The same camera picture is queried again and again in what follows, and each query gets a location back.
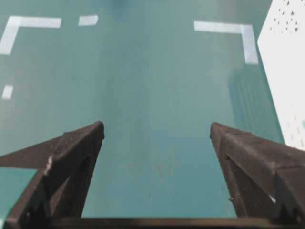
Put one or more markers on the white plastic lattice basket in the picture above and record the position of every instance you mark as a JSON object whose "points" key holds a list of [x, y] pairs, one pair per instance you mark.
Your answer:
{"points": [[281, 45]]}

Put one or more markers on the small left tape piece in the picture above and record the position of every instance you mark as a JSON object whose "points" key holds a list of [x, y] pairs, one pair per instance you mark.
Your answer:
{"points": [[88, 20]]}

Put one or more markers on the bottom-left tape corner marker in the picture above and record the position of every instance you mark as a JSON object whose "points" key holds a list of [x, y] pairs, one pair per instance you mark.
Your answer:
{"points": [[15, 22]]}

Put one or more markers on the small bottom tape piece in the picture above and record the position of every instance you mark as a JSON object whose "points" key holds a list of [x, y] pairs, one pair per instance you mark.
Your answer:
{"points": [[7, 92]]}

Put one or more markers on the small tape piece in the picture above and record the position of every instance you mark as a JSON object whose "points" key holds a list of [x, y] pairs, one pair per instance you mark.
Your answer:
{"points": [[88, 20], [7, 92]]}

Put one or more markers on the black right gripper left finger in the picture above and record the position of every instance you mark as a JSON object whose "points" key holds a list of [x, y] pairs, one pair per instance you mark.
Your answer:
{"points": [[56, 174]]}

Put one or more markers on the top-left tape corner marker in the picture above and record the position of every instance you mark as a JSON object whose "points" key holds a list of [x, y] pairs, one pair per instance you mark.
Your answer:
{"points": [[245, 30]]}

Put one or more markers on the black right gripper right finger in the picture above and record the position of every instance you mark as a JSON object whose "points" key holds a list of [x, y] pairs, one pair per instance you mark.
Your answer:
{"points": [[264, 178]]}

